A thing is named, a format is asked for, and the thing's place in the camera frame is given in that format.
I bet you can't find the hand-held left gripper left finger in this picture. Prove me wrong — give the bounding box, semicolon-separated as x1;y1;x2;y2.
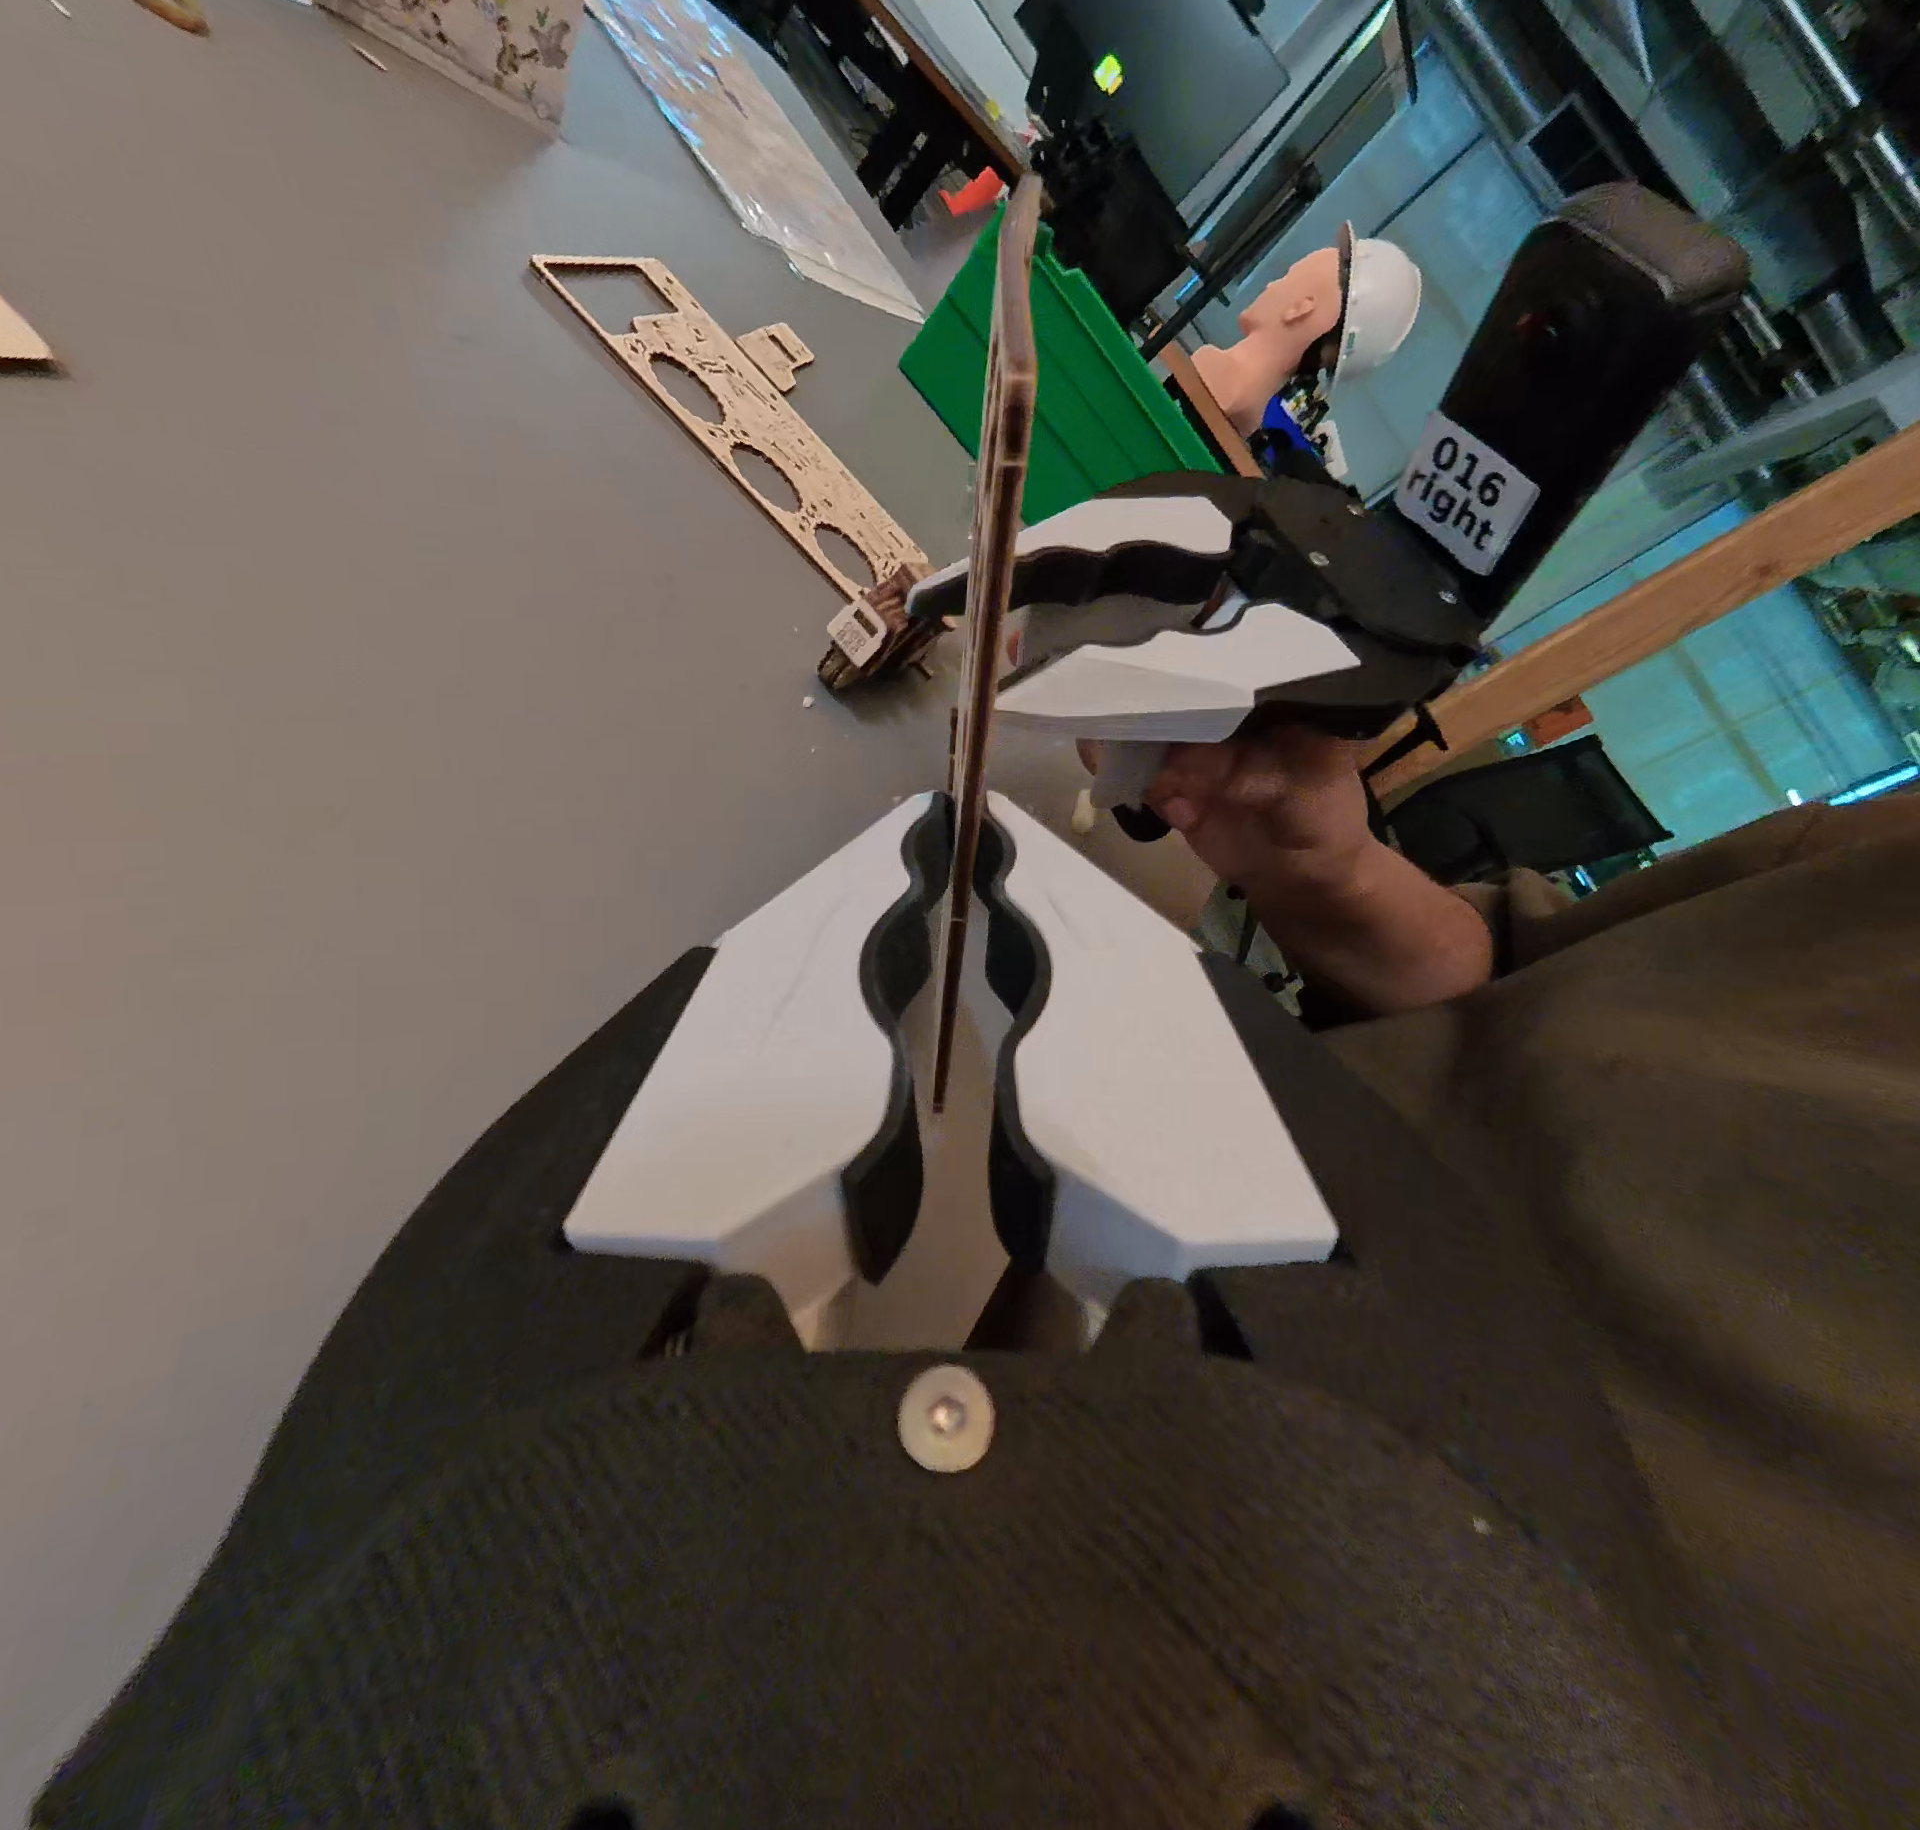
560;788;944;1354

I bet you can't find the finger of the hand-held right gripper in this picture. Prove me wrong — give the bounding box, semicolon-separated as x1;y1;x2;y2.
990;590;1367;746
904;494;1247;628

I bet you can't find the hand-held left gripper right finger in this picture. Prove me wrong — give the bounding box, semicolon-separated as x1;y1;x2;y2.
983;792;1344;1347

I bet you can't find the wooden sheet with gear wheels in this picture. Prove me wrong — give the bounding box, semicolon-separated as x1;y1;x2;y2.
933;170;1051;1121

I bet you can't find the brown wooden model vehicle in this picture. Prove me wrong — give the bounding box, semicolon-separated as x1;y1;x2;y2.
816;577;955;694

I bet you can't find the person's right forearm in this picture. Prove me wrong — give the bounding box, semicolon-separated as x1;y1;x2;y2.
1291;860;1500;1031

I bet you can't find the grey desk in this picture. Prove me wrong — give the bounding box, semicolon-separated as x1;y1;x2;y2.
0;0;1247;1801

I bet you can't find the person's right hand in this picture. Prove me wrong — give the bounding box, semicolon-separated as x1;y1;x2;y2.
1153;728;1394;948

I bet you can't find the green plastic bin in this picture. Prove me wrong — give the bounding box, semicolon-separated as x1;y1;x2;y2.
901;200;1225;527

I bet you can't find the white hard hat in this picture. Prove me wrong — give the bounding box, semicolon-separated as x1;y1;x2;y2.
1327;218;1426;386

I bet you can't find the mannequin head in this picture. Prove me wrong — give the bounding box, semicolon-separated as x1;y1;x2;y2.
1197;249;1349;424

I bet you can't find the wooden beam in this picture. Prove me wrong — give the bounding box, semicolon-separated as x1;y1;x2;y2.
1365;427;1920;798

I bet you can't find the wooden sheet with round holes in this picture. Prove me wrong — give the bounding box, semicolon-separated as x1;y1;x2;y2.
528;252;933;610

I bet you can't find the black chair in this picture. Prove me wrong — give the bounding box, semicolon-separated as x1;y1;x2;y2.
1387;732;1677;886

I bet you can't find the black monitor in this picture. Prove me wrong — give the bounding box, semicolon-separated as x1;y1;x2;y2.
1014;0;1295;208

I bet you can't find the wooden-edged workbench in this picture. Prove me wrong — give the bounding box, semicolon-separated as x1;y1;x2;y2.
781;0;1039;181

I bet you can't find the printed instruction leaflet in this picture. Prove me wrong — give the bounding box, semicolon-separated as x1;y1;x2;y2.
585;0;927;325

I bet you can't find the white printed cardboard box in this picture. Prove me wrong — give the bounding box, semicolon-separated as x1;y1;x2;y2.
180;0;602;139

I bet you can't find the silver ventilation duct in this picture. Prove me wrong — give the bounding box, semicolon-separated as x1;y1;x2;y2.
1356;0;1667;173

